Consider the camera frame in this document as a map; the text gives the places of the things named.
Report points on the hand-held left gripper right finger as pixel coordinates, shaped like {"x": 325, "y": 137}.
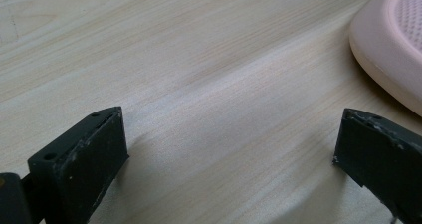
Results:
{"x": 381, "y": 154}

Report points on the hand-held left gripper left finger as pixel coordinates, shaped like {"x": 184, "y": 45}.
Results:
{"x": 83, "y": 171}

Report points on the pink plastic basket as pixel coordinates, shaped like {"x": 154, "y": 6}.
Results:
{"x": 381, "y": 41}

